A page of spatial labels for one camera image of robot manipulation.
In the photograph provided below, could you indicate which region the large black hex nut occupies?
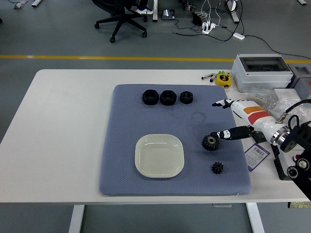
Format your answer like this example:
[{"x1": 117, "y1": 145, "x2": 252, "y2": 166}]
[
  {"x1": 141, "y1": 89, "x2": 160, "y2": 106},
  {"x1": 159, "y1": 90, "x2": 178, "y2": 106}
]

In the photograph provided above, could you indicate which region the grey device box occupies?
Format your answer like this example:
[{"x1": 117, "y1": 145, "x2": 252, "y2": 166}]
[{"x1": 289, "y1": 65, "x2": 311, "y2": 102}]

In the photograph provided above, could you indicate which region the large black gear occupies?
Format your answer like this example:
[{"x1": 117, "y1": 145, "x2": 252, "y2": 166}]
[{"x1": 202, "y1": 135, "x2": 221, "y2": 151}]

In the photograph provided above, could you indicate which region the bag of blue resistors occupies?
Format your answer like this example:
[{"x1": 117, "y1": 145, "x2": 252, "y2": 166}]
[{"x1": 245, "y1": 89, "x2": 275, "y2": 107}]

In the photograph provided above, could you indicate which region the black floor cable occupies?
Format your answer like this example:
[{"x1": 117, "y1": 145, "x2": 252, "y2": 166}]
[{"x1": 173, "y1": 18, "x2": 311, "y2": 61}]

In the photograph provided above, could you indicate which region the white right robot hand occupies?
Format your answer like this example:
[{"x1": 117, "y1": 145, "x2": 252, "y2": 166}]
[{"x1": 209, "y1": 98, "x2": 289, "y2": 146}]

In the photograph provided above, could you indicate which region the white power strip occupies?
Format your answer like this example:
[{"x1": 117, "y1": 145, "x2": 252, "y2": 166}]
[{"x1": 202, "y1": 21, "x2": 218, "y2": 34}]

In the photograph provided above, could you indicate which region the purple label card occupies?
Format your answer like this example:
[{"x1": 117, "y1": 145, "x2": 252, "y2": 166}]
[{"x1": 244, "y1": 143, "x2": 271, "y2": 173}]

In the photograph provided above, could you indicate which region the black power brick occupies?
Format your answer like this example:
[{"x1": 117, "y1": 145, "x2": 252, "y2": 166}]
[{"x1": 191, "y1": 12, "x2": 204, "y2": 25}]

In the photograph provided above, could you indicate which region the white table leg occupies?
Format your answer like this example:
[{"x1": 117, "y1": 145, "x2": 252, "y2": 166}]
[
  {"x1": 68, "y1": 205, "x2": 86, "y2": 233},
  {"x1": 245, "y1": 202, "x2": 265, "y2": 233}
]

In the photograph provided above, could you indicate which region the white square plate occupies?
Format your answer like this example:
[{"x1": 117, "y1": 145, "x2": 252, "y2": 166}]
[{"x1": 135, "y1": 133, "x2": 185, "y2": 179}]

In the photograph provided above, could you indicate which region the white flat box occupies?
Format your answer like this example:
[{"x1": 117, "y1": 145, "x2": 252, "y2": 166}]
[{"x1": 274, "y1": 88, "x2": 302, "y2": 101}]

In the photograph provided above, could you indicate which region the grey electrical enclosure box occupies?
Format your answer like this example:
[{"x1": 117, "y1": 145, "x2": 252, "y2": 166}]
[{"x1": 231, "y1": 53, "x2": 294, "y2": 93}]

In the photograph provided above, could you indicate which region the small black gear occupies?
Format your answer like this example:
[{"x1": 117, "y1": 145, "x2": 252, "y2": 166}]
[{"x1": 211, "y1": 161, "x2": 225, "y2": 175}]

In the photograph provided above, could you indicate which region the black and white marker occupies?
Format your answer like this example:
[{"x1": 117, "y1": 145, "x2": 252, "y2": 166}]
[{"x1": 201, "y1": 73, "x2": 217, "y2": 83}]

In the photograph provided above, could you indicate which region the small black hex nut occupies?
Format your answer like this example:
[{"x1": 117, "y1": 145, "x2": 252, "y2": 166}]
[{"x1": 179, "y1": 91, "x2": 194, "y2": 104}]

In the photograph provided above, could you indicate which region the yellow tape measure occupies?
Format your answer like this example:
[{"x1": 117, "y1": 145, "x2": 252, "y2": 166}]
[{"x1": 215, "y1": 73, "x2": 233, "y2": 88}]

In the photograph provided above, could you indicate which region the blue-grey textured mat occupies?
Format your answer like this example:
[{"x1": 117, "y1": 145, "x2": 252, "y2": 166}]
[{"x1": 98, "y1": 83, "x2": 253, "y2": 197}]

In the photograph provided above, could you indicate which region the person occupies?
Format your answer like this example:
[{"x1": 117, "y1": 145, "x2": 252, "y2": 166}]
[{"x1": 131, "y1": 0, "x2": 154, "y2": 15}]

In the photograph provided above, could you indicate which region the black office chair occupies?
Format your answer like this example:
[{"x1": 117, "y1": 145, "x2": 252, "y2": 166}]
[{"x1": 91, "y1": 0, "x2": 148, "y2": 44}]

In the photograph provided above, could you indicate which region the black desk phone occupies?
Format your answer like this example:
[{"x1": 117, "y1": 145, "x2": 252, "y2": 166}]
[{"x1": 161, "y1": 9, "x2": 176, "y2": 20}]

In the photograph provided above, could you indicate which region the bag of clear plastic parts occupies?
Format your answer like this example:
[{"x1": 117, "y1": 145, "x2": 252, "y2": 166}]
[{"x1": 268, "y1": 97, "x2": 311, "y2": 122}]

